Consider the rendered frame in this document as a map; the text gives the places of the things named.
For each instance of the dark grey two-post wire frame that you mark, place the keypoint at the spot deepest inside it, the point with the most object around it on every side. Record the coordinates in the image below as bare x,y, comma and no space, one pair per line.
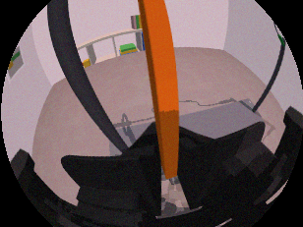
212,123

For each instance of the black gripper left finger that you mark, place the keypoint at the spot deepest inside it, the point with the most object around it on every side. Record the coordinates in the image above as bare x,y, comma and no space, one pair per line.
135,170

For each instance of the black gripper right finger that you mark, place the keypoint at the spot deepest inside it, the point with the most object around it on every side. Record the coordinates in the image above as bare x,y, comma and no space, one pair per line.
200,158

